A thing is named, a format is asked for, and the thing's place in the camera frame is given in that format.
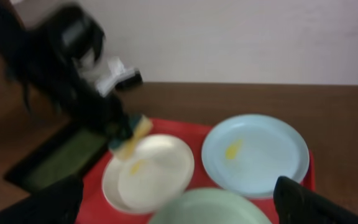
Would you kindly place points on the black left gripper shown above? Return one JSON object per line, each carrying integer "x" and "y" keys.
{"x": 104, "y": 116}

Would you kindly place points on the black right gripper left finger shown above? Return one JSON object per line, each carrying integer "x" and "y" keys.
{"x": 58, "y": 203}

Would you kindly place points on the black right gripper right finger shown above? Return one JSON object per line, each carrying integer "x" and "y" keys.
{"x": 296, "y": 204}

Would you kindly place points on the yellow green sponge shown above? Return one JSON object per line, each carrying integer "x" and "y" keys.
{"x": 125, "y": 149}

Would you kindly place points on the light green plate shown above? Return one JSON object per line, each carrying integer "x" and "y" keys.
{"x": 209, "y": 206}

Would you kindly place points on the white plate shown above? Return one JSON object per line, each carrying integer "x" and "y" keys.
{"x": 159, "y": 170}

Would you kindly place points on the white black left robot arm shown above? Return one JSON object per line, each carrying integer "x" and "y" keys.
{"x": 47, "y": 57}

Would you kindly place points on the red plastic tray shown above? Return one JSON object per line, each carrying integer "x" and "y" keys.
{"x": 95, "y": 209}

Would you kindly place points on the dark green tray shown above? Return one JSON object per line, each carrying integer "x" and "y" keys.
{"x": 73, "y": 150}

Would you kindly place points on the light blue plate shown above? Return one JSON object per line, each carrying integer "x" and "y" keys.
{"x": 246, "y": 154}

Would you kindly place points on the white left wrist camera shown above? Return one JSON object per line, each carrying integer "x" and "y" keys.
{"x": 116, "y": 77}

